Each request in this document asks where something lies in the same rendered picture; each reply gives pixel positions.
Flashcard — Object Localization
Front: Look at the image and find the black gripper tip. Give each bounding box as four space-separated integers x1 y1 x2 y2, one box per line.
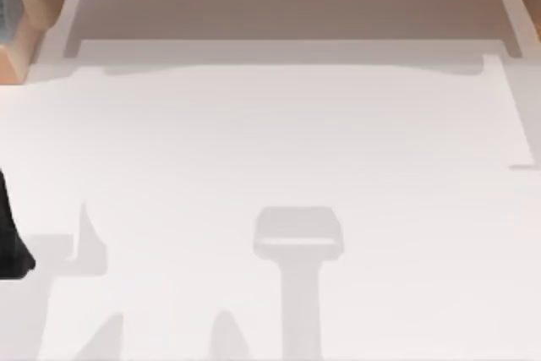
0 169 36 282

